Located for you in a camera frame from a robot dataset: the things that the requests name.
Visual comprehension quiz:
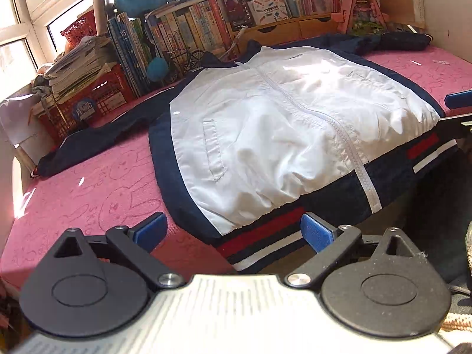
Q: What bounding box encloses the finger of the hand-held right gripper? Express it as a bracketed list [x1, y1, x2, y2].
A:
[437, 114, 472, 139]
[444, 89, 472, 108]

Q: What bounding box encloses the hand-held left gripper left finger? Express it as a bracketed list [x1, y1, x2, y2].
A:
[52, 212, 186, 289]

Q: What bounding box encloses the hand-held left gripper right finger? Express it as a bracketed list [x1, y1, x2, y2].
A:
[284, 212, 425, 288]

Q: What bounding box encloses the navy white zip jacket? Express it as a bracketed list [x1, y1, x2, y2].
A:
[31, 31, 472, 273]

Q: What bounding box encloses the pink rabbit-print blanket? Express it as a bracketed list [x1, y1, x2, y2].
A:
[0, 46, 472, 288]

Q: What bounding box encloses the pink wooden house model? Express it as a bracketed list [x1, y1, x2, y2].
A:
[331, 0, 391, 34]

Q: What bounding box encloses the red plastic crate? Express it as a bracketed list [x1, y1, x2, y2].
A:
[35, 64, 137, 144]

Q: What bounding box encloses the blue plush ball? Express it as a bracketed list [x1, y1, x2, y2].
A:
[147, 57, 170, 81]

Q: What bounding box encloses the white paper sheet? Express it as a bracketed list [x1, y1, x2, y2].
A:
[0, 94, 45, 166]

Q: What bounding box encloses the miniature bicycle model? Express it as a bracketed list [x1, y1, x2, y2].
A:
[162, 46, 207, 83]

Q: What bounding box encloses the stack of papers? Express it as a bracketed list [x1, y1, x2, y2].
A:
[42, 35, 119, 96]

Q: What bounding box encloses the wooden drawer organizer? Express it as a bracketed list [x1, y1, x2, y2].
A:
[225, 13, 343, 52]

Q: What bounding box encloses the row of thick books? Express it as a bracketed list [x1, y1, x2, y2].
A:
[107, 0, 237, 96]

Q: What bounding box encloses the white label printer box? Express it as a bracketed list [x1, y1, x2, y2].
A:
[247, 0, 290, 23]

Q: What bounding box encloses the red mesh basket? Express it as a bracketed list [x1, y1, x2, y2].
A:
[61, 9, 98, 50]

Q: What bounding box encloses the white paper roll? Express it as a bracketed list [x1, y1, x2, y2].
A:
[92, 0, 107, 37]

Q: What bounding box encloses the black smartphone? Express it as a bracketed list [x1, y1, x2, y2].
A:
[220, 0, 256, 28]

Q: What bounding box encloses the beige phone lanyard cord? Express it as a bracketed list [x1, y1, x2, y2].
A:
[221, 26, 248, 61]

